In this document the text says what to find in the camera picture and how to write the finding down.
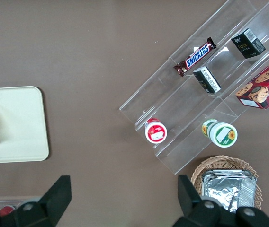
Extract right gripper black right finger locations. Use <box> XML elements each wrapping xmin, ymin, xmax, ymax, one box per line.
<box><xmin>172</xmin><ymin>175</ymin><xmax>222</xmax><ymax>227</ymax></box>

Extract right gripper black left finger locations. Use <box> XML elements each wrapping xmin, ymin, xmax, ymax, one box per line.
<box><xmin>1</xmin><ymin>175</ymin><xmax>72</xmax><ymax>227</ymax></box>

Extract light woven wicker basket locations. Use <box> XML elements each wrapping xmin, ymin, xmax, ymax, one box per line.
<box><xmin>190</xmin><ymin>155</ymin><xmax>263</xmax><ymax>211</ymax></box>

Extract beige rectangular plastic tray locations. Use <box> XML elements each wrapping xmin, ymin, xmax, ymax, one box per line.
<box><xmin>0</xmin><ymin>86</ymin><xmax>50</xmax><ymax>165</ymax></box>

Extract silver foil packets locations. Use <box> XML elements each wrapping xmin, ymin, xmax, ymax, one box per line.
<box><xmin>201</xmin><ymin>169</ymin><xmax>258</xmax><ymax>213</ymax></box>

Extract red cola bottle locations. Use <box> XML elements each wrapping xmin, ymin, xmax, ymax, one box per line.
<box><xmin>0</xmin><ymin>205</ymin><xmax>16</xmax><ymax>217</ymax></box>

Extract green sunflower yogurt cup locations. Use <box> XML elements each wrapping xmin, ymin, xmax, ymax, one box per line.
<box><xmin>201</xmin><ymin>119</ymin><xmax>238</xmax><ymax>148</ymax></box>

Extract red lidded yogurt cup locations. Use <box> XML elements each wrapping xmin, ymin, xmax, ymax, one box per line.
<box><xmin>144</xmin><ymin>118</ymin><xmax>168</xmax><ymax>144</ymax></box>

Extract clear acrylic stepped shelf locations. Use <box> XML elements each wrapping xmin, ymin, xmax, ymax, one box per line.
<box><xmin>119</xmin><ymin>0</ymin><xmax>269</xmax><ymax>175</ymax></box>

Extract small black carton box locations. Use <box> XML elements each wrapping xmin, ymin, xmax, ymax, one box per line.
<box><xmin>193</xmin><ymin>66</ymin><xmax>222</xmax><ymax>95</ymax></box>
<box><xmin>231</xmin><ymin>27</ymin><xmax>267</xmax><ymax>59</ymax></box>

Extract red plaid cookie box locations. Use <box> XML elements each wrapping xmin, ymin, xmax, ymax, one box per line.
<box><xmin>235</xmin><ymin>50</ymin><xmax>269</xmax><ymax>110</ymax></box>

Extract Snickers chocolate bar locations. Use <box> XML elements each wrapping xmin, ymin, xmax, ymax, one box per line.
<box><xmin>173</xmin><ymin>36</ymin><xmax>217</xmax><ymax>78</ymax></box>

